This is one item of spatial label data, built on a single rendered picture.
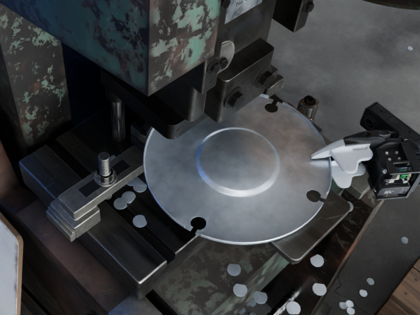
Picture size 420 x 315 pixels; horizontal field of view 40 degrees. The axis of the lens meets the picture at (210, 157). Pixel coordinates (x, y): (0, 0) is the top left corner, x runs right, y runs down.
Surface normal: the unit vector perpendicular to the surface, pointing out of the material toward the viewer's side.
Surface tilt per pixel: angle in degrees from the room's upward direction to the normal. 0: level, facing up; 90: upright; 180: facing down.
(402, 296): 0
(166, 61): 90
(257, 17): 90
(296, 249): 0
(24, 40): 90
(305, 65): 0
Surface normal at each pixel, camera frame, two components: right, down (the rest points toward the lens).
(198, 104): 0.71, 0.59
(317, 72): 0.10, -0.61
